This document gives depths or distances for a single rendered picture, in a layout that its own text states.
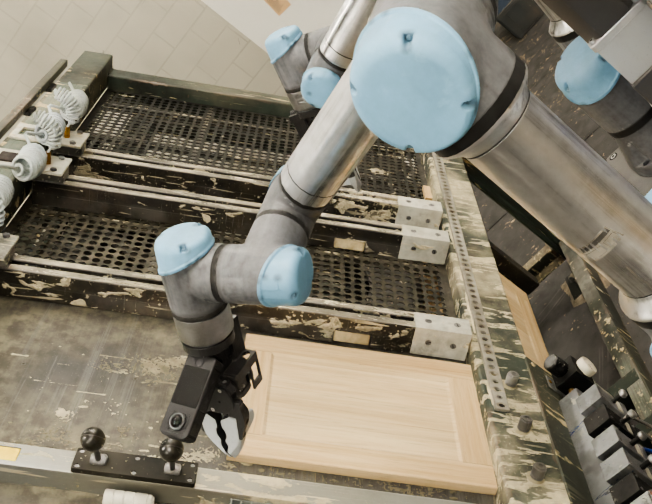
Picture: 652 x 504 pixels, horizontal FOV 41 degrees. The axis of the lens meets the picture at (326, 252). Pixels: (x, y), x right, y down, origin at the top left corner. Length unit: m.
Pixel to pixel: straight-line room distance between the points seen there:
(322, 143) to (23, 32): 6.29
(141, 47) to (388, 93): 6.29
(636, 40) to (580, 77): 0.28
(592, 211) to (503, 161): 0.10
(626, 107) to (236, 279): 0.74
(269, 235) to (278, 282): 0.07
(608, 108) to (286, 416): 0.79
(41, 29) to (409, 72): 6.51
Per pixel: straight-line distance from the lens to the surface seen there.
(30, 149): 2.16
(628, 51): 1.23
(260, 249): 1.07
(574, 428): 1.84
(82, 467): 1.50
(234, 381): 1.21
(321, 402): 1.73
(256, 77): 6.95
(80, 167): 2.49
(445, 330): 1.92
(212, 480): 1.50
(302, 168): 1.08
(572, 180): 0.85
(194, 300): 1.11
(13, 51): 7.34
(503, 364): 1.91
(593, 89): 1.49
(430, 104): 0.77
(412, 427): 1.72
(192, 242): 1.08
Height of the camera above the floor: 1.83
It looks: 17 degrees down
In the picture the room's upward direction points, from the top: 54 degrees counter-clockwise
